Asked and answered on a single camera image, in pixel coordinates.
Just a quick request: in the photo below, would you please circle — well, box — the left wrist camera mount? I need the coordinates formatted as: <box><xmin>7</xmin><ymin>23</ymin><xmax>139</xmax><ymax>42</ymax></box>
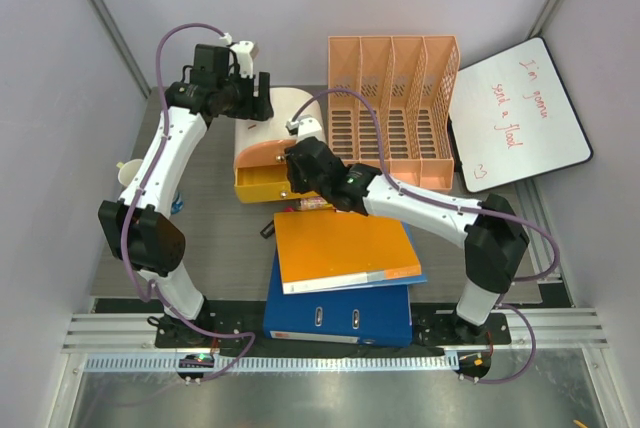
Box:
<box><xmin>220</xmin><ymin>32</ymin><xmax>259</xmax><ymax>79</ymax></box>

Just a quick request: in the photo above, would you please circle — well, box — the black binder clip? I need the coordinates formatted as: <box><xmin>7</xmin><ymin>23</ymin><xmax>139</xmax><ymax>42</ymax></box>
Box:
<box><xmin>260</xmin><ymin>224</ymin><xmax>275</xmax><ymax>239</ymax></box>

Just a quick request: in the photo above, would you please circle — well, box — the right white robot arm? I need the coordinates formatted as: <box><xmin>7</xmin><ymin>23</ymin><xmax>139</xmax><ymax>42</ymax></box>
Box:
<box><xmin>284</xmin><ymin>137</ymin><xmax>529</xmax><ymax>343</ymax></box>

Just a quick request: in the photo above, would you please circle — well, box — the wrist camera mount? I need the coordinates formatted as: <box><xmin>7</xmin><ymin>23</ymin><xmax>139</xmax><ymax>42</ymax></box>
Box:
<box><xmin>220</xmin><ymin>32</ymin><xmax>259</xmax><ymax>79</ymax></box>
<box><xmin>286</xmin><ymin>116</ymin><xmax>325</xmax><ymax>142</ymax></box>

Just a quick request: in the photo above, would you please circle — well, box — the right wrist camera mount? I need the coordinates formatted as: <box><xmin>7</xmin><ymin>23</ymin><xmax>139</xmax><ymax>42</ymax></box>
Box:
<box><xmin>286</xmin><ymin>116</ymin><xmax>325</xmax><ymax>142</ymax></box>

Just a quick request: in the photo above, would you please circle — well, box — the small blue-label bottle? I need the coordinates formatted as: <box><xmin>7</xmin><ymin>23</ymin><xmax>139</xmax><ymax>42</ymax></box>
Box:
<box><xmin>170</xmin><ymin>191</ymin><xmax>184</xmax><ymax>215</ymax></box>

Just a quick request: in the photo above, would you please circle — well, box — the blue ring binder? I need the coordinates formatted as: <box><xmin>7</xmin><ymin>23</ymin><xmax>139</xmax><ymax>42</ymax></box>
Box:
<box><xmin>263</xmin><ymin>211</ymin><xmax>427</xmax><ymax>347</ymax></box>

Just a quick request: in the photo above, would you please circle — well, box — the orange folder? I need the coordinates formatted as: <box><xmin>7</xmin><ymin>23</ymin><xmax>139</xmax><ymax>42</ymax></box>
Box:
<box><xmin>274</xmin><ymin>210</ymin><xmax>427</xmax><ymax>295</ymax></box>

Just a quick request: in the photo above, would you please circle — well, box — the yellow cabinet drawer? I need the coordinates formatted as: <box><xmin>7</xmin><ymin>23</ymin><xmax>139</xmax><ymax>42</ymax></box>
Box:
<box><xmin>234</xmin><ymin>164</ymin><xmax>317</xmax><ymax>204</ymax></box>

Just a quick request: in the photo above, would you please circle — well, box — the white arched drawer cabinet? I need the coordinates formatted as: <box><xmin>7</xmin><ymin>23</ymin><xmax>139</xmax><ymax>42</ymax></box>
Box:
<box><xmin>233</xmin><ymin>87</ymin><xmax>312</xmax><ymax>175</ymax></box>

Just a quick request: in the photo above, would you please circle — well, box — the orange desk file organizer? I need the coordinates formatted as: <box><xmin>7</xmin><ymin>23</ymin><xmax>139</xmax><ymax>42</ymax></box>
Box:
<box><xmin>328</xmin><ymin>35</ymin><xmax>460</xmax><ymax>193</ymax></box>

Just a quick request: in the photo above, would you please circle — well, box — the perforated cable tray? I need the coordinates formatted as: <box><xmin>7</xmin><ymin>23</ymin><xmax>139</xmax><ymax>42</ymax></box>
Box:
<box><xmin>84</xmin><ymin>352</ymin><xmax>459</xmax><ymax>374</ymax></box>

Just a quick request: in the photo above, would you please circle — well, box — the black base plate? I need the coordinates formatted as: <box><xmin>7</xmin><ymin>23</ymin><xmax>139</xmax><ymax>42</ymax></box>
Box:
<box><xmin>153</xmin><ymin>310</ymin><xmax>512</xmax><ymax>349</ymax></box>

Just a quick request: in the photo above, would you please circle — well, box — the white dry-erase board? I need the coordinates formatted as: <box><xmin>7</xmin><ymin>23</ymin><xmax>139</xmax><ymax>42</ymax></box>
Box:
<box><xmin>449</xmin><ymin>37</ymin><xmax>593</xmax><ymax>193</ymax></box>

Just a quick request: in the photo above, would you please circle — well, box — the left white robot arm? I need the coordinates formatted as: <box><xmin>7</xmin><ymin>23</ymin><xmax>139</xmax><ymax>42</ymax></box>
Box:
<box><xmin>98</xmin><ymin>71</ymin><xmax>274</xmax><ymax>347</ymax></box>

